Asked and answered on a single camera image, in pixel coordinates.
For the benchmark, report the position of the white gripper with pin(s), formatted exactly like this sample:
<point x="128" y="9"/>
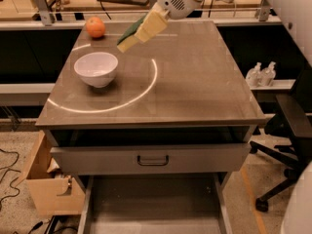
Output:
<point x="175" y="0"/>

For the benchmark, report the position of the yellow green sponge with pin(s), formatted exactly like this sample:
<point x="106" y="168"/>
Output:
<point x="128" y="39"/>

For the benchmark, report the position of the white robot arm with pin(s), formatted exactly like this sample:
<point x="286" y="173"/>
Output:
<point x="296" y="15"/>

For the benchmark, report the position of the white ceramic bowl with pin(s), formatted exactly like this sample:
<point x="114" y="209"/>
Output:
<point x="96" y="69"/>

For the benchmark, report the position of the grey counter cabinet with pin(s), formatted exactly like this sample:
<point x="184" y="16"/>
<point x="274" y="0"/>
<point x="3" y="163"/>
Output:
<point x="181" y="88"/>

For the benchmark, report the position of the orange fruit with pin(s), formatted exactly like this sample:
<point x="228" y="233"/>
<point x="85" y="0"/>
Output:
<point x="95" y="27"/>

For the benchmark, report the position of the clear bottle left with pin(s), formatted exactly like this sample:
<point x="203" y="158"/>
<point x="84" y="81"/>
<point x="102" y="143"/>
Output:
<point x="252" y="77"/>

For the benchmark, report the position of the clear bottle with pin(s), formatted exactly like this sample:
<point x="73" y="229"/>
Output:
<point x="268" y="74"/>
<point x="252" y="77"/>

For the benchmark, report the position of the clear bottle right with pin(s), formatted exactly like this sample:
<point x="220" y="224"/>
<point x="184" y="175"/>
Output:
<point x="268" y="74"/>

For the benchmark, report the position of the black office chair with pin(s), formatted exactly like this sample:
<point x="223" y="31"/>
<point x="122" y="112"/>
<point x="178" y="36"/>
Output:
<point x="289" y="147"/>

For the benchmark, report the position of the cardboard box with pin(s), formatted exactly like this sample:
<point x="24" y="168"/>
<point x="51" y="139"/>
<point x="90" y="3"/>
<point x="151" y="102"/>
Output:
<point x="51" y="194"/>

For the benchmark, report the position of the grey metal post right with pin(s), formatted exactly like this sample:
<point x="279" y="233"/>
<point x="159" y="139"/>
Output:
<point x="263" y="12"/>

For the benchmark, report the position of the grey metal post left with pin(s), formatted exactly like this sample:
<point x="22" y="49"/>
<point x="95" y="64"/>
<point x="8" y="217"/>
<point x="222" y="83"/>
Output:
<point x="44" y="12"/>

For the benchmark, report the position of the grey drawer with handle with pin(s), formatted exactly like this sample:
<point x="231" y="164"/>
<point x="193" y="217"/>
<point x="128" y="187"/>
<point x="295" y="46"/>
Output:
<point x="151" y="159"/>

